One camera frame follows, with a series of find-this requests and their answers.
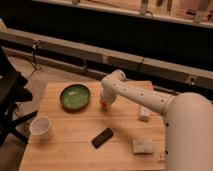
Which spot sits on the green ceramic bowl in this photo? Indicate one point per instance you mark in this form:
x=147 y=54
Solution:
x=75 y=97

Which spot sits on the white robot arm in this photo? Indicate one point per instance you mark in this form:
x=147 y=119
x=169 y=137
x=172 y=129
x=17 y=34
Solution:
x=188 y=121

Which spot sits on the black rectangular block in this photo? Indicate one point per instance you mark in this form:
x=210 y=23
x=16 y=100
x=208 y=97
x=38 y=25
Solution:
x=101 y=138

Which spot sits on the grey floor rail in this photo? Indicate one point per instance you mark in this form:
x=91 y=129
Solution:
x=166 y=70

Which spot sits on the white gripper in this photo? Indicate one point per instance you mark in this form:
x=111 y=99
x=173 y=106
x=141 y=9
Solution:
x=107 y=96

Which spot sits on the white paper cup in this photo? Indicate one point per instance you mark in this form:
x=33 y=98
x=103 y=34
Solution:
x=41 y=128

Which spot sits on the wooden table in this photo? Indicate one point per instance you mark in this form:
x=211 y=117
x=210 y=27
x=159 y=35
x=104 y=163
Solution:
x=70 y=148

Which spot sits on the white sauce bottle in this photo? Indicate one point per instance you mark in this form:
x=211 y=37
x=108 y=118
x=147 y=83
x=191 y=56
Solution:
x=144 y=114

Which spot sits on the black chair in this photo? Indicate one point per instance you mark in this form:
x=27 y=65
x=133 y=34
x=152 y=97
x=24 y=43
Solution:
x=12 y=90

